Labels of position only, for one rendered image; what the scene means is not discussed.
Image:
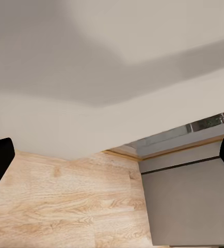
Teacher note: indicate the fixed window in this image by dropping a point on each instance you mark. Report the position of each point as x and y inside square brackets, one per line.
[185, 137]

